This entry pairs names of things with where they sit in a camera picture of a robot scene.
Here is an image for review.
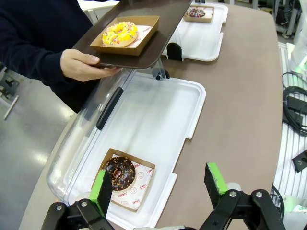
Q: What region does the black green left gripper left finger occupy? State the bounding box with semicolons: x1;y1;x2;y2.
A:
40;169;116;230

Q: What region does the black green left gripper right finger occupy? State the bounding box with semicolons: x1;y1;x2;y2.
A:
200;162;286;230

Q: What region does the yellow sprinkled donut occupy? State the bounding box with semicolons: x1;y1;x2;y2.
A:
102;21;139;47

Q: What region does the dark brown serving tray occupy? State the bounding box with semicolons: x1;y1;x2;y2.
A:
71;0;194;70

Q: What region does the brown cardboard donut box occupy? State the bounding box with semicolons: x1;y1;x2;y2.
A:
92;148;156;213
90;15;161;57

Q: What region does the person's dark navy sleeve forearm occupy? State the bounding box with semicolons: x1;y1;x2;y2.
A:
0;0;94;83

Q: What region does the chocolate nut donut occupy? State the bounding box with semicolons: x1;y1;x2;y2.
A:
101;157;136;192

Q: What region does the person's dark navy torso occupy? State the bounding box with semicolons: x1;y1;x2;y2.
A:
51;0;120;113

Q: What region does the far chocolate donut in box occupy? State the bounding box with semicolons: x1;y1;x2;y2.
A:
183;5;215;24

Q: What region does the chocolate pink sprinkled donut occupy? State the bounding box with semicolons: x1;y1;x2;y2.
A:
186;7;206;18

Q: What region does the person's bare hand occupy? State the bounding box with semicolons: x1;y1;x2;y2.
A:
59;49;123;82

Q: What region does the clear plastic container lid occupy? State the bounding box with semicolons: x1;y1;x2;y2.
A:
46;59;170;206

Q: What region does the white ridged side platform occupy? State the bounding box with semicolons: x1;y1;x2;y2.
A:
273;42;307;199

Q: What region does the white plastic container base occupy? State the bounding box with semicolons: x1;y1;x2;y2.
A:
162;2;229;62
67;71;207;228

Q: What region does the white flat strip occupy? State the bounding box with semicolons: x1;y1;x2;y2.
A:
3;95;19;120

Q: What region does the black floor stand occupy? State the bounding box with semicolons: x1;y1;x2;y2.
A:
0;78;20;99

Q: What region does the black metal bracket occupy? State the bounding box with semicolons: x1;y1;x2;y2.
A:
292;149;307;173

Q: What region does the black cable bundle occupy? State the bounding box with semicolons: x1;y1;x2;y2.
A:
282;71;307;137

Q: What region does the aluminium frame stand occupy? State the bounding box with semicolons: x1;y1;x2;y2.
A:
273;0;307;36

